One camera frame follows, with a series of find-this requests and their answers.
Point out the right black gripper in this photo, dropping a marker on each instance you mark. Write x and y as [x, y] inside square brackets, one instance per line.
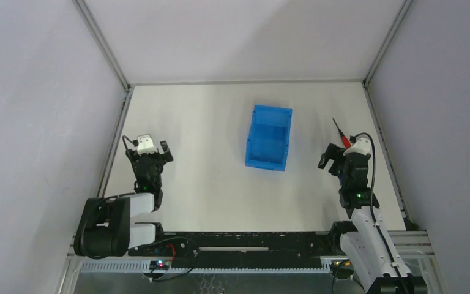
[341, 157]

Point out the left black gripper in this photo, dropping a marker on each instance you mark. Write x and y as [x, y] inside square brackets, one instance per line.
[150, 155]

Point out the red handled screwdriver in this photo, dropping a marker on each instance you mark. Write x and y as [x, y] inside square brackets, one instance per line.
[343, 137]

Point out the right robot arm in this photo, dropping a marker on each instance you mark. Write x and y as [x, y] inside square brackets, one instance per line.
[364, 237]

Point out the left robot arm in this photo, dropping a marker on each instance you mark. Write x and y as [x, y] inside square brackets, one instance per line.
[107, 227]

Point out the blue plastic bin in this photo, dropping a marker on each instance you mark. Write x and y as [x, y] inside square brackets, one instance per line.
[268, 139]

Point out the left controller board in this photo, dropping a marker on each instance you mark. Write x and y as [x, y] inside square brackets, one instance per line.
[159, 265]

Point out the controller board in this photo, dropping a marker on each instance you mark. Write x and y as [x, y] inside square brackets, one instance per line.
[341, 269]
[159, 265]

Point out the right controller board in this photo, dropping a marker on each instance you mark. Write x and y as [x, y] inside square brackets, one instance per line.
[341, 269]

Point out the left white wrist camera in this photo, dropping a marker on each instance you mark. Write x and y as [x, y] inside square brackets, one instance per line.
[145, 145]

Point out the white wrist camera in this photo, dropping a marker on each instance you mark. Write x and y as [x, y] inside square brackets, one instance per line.
[145, 145]
[362, 146]

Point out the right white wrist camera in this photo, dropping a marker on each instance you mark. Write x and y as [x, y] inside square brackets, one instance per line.
[362, 146]

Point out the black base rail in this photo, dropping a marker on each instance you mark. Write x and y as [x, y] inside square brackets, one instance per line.
[243, 250]

